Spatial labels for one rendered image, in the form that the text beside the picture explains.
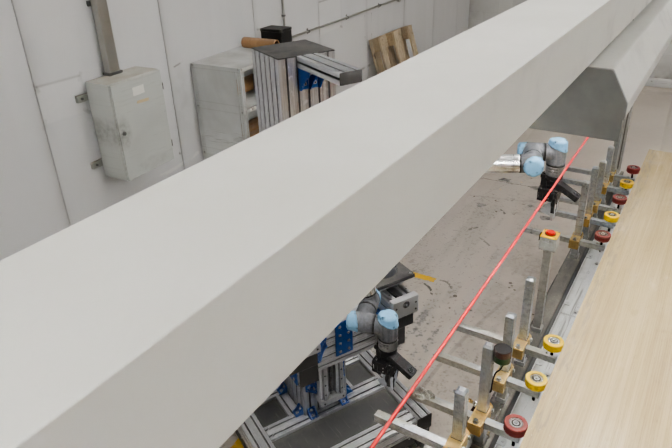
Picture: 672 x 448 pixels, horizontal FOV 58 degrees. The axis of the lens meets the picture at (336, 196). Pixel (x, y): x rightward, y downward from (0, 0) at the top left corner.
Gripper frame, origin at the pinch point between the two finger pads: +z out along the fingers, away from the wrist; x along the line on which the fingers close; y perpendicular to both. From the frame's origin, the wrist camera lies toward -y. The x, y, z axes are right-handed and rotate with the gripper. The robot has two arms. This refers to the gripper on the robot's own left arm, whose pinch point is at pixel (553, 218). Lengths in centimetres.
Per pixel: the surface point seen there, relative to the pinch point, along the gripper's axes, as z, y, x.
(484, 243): 130, 86, -178
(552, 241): 9.7, -1.5, 2.9
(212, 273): -116, -37, 228
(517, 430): 39, -15, 83
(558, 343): 40, -15, 30
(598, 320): 40.3, -25.4, 6.2
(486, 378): 27, -1, 77
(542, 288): 35.7, 0.2, 1.2
